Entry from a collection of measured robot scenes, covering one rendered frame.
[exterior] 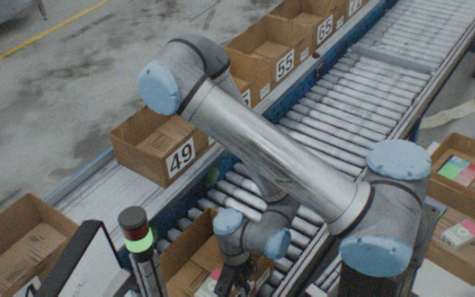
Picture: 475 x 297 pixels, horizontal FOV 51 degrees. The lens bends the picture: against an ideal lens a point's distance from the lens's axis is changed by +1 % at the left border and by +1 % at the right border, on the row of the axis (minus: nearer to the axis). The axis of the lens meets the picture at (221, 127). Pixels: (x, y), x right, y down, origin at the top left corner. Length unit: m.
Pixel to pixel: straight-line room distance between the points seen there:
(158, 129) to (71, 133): 1.68
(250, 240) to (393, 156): 0.45
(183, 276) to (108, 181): 0.52
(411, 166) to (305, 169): 0.28
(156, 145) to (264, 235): 0.94
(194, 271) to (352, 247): 0.87
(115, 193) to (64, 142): 1.81
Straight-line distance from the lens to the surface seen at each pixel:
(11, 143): 3.99
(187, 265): 1.92
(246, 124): 1.09
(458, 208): 2.16
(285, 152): 1.10
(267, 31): 2.81
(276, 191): 1.43
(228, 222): 1.43
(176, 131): 2.24
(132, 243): 0.91
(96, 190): 2.08
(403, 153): 1.29
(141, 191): 2.02
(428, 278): 1.95
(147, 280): 1.01
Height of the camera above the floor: 2.32
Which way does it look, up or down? 40 degrees down
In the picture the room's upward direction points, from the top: 6 degrees counter-clockwise
